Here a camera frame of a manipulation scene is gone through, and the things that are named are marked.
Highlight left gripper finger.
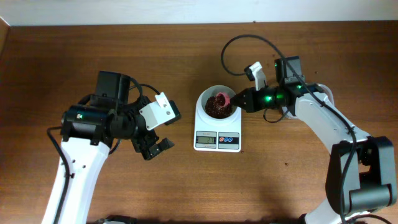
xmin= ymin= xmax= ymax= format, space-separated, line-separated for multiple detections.
xmin=165 ymin=100 xmax=182 ymax=126
xmin=155 ymin=138 xmax=175 ymax=154

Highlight pink measuring scoop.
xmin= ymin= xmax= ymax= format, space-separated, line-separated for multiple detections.
xmin=215 ymin=92 xmax=230 ymax=108

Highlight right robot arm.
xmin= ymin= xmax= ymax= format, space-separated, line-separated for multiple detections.
xmin=231 ymin=58 xmax=397 ymax=223

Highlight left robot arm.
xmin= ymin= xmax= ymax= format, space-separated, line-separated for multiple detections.
xmin=42 ymin=71 xmax=181 ymax=223

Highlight white digital kitchen scale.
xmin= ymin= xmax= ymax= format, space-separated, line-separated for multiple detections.
xmin=193 ymin=92 xmax=242 ymax=152

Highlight beans in white bowl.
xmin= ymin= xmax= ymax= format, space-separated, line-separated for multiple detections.
xmin=205 ymin=96 xmax=233 ymax=119

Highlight white round bowl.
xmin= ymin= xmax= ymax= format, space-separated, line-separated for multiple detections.
xmin=196 ymin=85 xmax=241 ymax=121

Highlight clear plastic bean container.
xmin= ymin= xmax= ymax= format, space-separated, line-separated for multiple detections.
xmin=281 ymin=83 xmax=335 ymax=119

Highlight left black cable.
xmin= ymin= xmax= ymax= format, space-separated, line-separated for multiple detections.
xmin=46 ymin=77 xmax=161 ymax=224

